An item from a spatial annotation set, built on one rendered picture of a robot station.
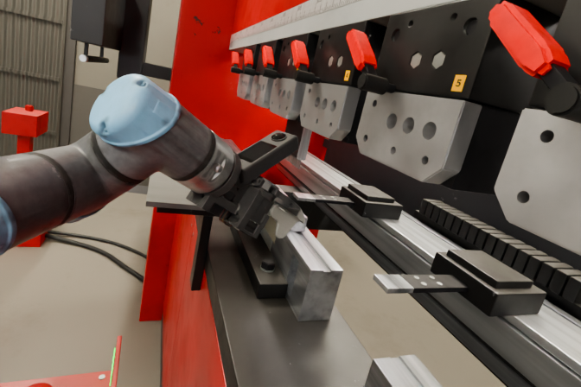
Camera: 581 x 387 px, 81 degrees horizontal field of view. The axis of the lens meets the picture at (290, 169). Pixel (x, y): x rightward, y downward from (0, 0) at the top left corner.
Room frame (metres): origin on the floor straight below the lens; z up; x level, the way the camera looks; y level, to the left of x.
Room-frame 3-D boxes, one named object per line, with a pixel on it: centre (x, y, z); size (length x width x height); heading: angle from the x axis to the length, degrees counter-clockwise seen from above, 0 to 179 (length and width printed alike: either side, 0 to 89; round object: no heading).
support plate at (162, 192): (0.67, 0.14, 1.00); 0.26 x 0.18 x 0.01; 113
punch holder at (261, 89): (0.93, 0.09, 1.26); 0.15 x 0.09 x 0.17; 23
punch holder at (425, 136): (0.38, -0.14, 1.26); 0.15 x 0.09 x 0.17; 23
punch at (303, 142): (0.73, 0.00, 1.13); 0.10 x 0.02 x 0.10; 23
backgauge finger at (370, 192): (0.80, -0.14, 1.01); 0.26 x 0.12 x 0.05; 113
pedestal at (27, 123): (1.87, 1.54, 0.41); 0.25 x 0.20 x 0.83; 113
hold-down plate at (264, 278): (0.67, 0.04, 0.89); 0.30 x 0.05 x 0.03; 23
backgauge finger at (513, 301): (0.48, -0.28, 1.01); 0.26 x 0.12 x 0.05; 113
